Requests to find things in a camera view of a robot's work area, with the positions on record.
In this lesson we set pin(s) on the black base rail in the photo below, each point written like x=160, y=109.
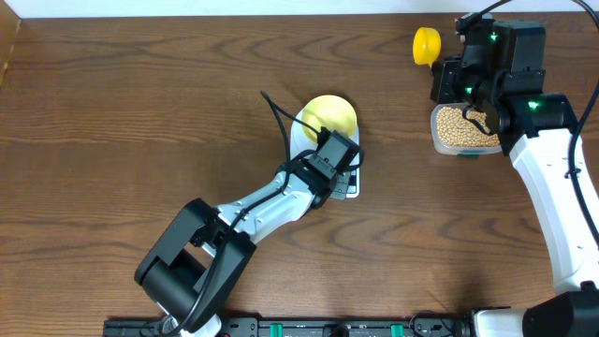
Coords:
x=337, y=327

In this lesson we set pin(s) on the yellow bowl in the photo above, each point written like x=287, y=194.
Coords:
x=332, y=112

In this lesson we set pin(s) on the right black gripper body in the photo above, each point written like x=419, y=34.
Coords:
x=456, y=85

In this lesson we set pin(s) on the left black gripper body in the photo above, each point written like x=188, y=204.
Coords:
x=330, y=180

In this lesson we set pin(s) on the clear plastic container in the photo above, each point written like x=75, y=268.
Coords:
x=450, y=150

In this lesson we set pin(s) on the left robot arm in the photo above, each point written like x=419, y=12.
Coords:
x=196, y=262

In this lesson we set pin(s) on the soybeans in container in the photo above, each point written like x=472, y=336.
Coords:
x=464, y=128

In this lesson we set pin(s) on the yellow measuring scoop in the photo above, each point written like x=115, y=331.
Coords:
x=426, y=46

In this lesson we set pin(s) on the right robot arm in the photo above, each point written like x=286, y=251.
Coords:
x=500, y=72

